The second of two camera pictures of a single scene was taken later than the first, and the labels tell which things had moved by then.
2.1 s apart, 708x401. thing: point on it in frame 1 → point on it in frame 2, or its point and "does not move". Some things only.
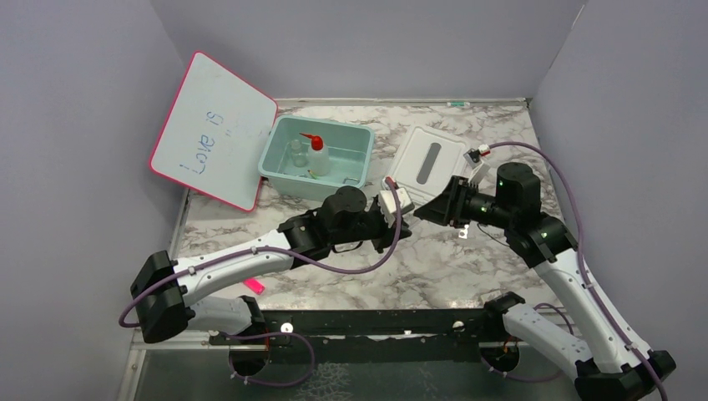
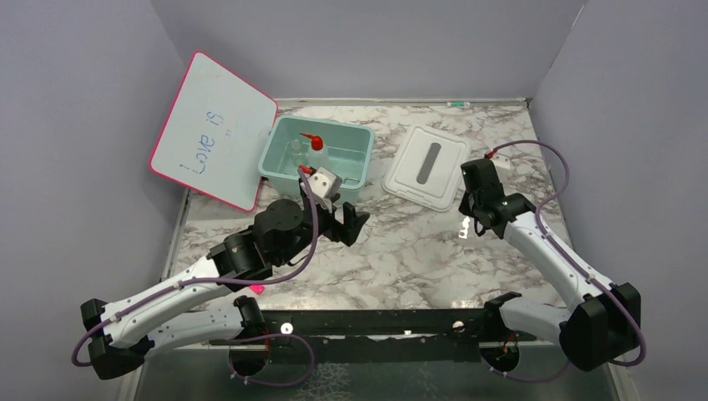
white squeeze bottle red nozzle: [318, 155] does not move
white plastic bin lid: [427, 162] does not move
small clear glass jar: [299, 158] does not move
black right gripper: [450, 207] → [464, 206]
